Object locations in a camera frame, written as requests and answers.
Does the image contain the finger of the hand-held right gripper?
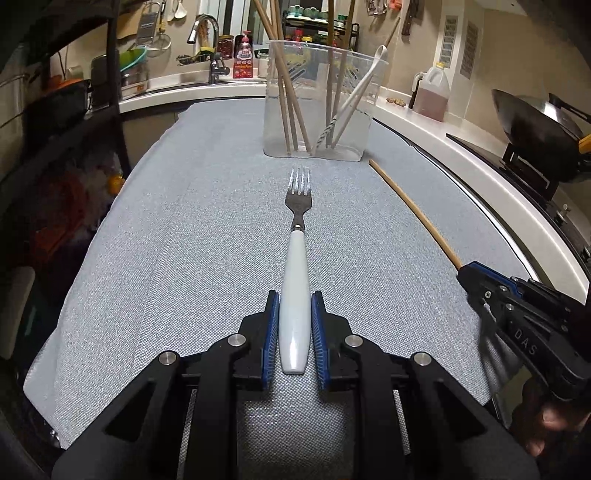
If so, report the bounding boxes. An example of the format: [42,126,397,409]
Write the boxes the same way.
[457,261,525,301]
[468,288,513,324]

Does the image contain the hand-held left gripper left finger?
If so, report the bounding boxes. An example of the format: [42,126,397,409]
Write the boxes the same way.
[52,290,281,480]

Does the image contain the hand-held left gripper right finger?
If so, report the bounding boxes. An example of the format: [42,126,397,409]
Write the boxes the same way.
[310,291,541,480]

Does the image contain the white-handled steel fork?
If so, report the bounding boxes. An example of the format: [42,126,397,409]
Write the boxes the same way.
[278,167,314,376]

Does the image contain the clear plastic utensil container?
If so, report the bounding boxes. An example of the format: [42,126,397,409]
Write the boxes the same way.
[262,39,386,162]

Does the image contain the person's right hand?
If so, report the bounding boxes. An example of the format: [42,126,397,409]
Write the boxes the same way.
[512,383,589,455]

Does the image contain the black cooktop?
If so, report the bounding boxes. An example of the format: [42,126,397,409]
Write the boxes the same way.
[445,133,591,278]

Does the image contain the grey woven cloth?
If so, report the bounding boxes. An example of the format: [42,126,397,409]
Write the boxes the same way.
[23,97,552,480]

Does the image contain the black wok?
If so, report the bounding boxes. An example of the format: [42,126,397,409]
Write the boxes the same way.
[491,89,591,201]

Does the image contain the clear cooking oil jug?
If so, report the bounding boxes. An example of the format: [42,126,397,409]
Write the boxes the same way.
[412,63,451,122]

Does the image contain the striped straw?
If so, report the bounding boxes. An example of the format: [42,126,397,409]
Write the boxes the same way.
[313,117,335,155]

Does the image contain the white ceramic spoon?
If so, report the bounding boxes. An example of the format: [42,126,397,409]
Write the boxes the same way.
[330,45,389,148]

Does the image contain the red bag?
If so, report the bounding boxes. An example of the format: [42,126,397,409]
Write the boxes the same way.
[28,175,93,259]

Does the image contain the hanging cleaver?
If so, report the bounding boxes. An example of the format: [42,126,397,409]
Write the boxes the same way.
[401,0,421,37]

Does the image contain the stainless steel double sink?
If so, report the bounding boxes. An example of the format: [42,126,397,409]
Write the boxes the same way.
[121,80,218,100]

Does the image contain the chrome kitchen faucet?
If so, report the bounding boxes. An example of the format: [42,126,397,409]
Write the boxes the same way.
[187,14,230,85]

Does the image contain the pink soap bottle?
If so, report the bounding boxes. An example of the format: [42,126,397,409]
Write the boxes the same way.
[232,30,256,80]

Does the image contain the steel pot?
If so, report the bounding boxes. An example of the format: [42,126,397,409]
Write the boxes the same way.
[121,67,149,93]

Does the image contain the hanging kitchen tools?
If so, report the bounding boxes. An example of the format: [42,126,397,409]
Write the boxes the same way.
[366,0,402,17]

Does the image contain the dark grey canister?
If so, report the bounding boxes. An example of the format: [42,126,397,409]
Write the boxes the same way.
[90,54,122,112]

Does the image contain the row of sauce bottles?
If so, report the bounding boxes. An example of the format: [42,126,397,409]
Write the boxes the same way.
[284,25,358,51]

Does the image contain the wooden utensil bundle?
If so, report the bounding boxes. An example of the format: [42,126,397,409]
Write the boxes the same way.
[198,18,218,51]

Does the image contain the black shelf rack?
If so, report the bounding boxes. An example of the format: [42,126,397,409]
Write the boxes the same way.
[0,0,134,324]

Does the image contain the green colander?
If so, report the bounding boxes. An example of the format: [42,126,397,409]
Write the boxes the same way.
[119,46,149,70]

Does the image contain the mesh strainer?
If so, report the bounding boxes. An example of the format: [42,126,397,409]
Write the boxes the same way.
[147,32,172,58]

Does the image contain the row of green spice jars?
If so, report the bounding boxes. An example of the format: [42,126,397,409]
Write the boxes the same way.
[286,4,349,21]

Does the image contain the black pot with orange lid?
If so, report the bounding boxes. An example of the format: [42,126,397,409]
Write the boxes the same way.
[44,76,90,130]

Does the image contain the window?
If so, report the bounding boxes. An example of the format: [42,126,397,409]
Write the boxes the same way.
[198,0,287,47]

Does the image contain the metal grater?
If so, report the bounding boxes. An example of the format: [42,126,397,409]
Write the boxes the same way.
[136,0,163,46]

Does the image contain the hanging wooden board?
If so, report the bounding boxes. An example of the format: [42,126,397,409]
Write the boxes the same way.
[117,9,144,40]

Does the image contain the wall vent grille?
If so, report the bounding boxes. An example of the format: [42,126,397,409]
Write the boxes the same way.
[459,21,480,77]
[438,15,459,65]

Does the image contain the black wire spice rack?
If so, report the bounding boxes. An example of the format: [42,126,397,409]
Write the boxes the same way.
[283,4,361,51]

